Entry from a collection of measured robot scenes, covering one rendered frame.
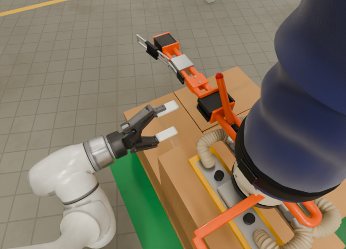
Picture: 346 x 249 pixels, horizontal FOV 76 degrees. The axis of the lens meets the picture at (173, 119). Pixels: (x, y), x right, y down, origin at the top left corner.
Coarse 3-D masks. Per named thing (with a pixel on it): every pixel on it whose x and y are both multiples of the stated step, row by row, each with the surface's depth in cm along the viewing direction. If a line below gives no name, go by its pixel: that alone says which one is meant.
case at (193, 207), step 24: (192, 144) 96; (216, 144) 96; (168, 168) 90; (168, 192) 107; (192, 192) 84; (192, 216) 80; (216, 216) 79; (264, 216) 79; (216, 240) 75; (288, 240) 75; (336, 240) 75
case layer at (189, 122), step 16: (208, 80) 174; (224, 80) 174; (240, 80) 174; (176, 96) 165; (192, 96) 164; (240, 96) 164; (256, 96) 164; (128, 112) 156; (176, 112) 156; (192, 112) 156; (240, 112) 156; (144, 128) 148; (160, 128) 148; (176, 128) 148; (192, 128) 148; (208, 128) 148; (160, 144) 141; (176, 144) 141; (144, 160) 156; (160, 192) 146; (336, 192) 124; (336, 208) 119; (176, 224) 136
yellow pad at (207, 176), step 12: (216, 156) 74; (192, 168) 73; (204, 168) 71; (216, 168) 71; (228, 168) 71; (204, 180) 69; (216, 180) 68; (228, 180) 69; (216, 192) 66; (216, 204) 65; (240, 216) 63; (252, 216) 60; (240, 228) 61; (252, 228) 61; (264, 228) 61; (240, 240) 60; (252, 240) 59; (276, 240) 60
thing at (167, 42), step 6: (156, 36) 89; (162, 36) 89; (168, 36) 89; (156, 42) 89; (162, 42) 87; (168, 42) 87; (174, 42) 87; (162, 48) 85; (168, 48) 86; (174, 54) 90
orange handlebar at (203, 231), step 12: (192, 72) 80; (192, 84) 75; (204, 84) 76; (240, 120) 68; (228, 132) 66; (240, 204) 53; (252, 204) 53; (288, 204) 54; (312, 204) 53; (228, 216) 52; (300, 216) 52; (312, 216) 52; (204, 228) 50; (216, 228) 50; (192, 240) 49
